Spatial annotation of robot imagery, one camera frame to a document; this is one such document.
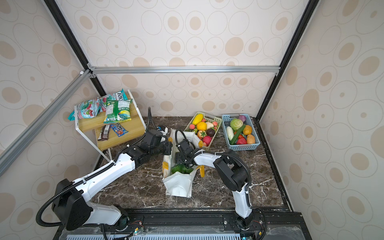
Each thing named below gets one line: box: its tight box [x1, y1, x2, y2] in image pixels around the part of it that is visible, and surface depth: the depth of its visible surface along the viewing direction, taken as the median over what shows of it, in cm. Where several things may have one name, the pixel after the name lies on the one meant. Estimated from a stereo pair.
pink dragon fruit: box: [202, 135, 212, 147], surface depth 101 cm
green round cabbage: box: [230, 118, 244, 131], surface depth 108 cm
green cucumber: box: [230, 124, 246, 145], surface depth 105 cm
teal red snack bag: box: [67, 96, 107, 121], surface depth 76 cm
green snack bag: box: [103, 99, 133, 124], surface depth 75 cm
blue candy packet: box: [111, 123, 129, 138], surface depth 91 cm
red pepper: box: [236, 134, 248, 145], surface depth 102 cm
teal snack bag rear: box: [106, 88, 129, 101], surface depth 83 cm
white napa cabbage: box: [226, 126, 235, 141], surface depth 108 cm
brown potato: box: [246, 134, 256, 144], surface depth 100 cm
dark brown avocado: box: [206, 128, 215, 137], surface depth 104 cm
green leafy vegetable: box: [170, 164, 194, 174], surface depth 87 cm
